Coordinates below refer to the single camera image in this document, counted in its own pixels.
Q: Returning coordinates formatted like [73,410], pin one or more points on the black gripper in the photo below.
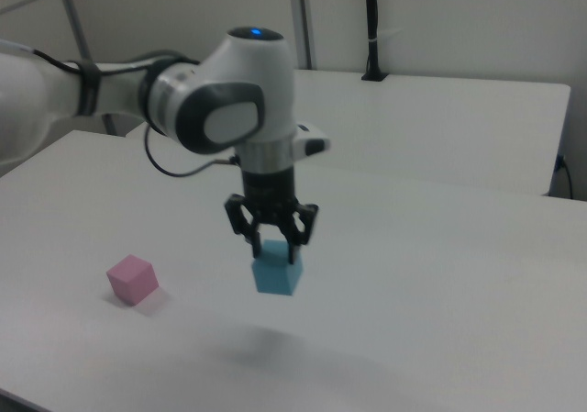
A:
[269,192]

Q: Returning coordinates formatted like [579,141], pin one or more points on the blue cube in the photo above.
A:
[275,272]

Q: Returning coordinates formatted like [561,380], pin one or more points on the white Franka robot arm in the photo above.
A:
[257,86]

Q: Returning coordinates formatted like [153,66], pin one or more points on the pink cube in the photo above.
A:
[132,280]

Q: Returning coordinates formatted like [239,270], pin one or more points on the grey partition post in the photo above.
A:
[75,17]
[302,17]

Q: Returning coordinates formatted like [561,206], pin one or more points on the black camera stand pole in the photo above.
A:
[372,26]

